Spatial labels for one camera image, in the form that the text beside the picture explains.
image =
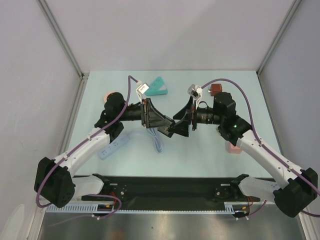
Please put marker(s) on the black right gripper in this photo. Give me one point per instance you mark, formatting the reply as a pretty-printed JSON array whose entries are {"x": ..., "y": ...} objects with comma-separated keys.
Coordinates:
[{"x": 192, "y": 117}]

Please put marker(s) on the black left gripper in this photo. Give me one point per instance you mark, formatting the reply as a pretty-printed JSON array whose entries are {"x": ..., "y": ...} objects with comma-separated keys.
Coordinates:
[{"x": 150, "y": 117}]

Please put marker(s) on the teal triangular power strip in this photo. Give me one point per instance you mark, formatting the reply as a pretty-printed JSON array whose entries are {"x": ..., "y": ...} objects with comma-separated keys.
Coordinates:
[{"x": 157, "y": 87}]

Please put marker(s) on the light blue power strip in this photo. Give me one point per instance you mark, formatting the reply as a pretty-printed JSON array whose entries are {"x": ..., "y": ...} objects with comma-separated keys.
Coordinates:
[{"x": 114, "y": 146}]

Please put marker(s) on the pink cube socket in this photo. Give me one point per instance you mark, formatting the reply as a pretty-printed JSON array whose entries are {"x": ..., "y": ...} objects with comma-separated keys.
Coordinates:
[{"x": 230, "y": 148}]

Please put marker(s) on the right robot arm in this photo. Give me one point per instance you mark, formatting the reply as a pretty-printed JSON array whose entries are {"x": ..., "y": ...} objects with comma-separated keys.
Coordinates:
[{"x": 292, "y": 188}]

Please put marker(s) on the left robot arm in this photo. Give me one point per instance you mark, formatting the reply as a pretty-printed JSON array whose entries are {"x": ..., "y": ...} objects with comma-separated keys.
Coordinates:
[{"x": 55, "y": 179}]

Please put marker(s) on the dark red cube socket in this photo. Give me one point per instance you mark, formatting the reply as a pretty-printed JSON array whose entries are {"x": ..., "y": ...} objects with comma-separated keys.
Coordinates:
[{"x": 214, "y": 89}]

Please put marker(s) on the pink round power strip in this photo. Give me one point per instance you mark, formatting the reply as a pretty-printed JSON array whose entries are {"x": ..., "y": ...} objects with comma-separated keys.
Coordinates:
[{"x": 105, "y": 98}]

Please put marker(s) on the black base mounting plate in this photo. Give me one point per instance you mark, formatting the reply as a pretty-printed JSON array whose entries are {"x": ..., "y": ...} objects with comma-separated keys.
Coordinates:
[{"x": 171, "y": 193}]

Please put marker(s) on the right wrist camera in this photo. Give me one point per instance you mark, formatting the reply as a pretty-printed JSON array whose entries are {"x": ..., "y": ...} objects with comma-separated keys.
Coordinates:
[{"x": 196, "y": 93}]

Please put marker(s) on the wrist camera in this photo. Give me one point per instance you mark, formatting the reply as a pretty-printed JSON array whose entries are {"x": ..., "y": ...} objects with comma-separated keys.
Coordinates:
[
  {"x": 141, "y": 89},
  {"x": 196, "y": 93}
]

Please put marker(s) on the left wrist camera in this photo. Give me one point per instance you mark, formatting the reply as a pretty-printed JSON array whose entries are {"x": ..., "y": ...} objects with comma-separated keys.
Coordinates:
[{"x": 141, "y": 89}]

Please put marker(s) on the white slotted cable duct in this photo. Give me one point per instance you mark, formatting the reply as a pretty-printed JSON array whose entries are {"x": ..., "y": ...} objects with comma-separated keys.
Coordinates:
[{"x": 101, "y": 208}]

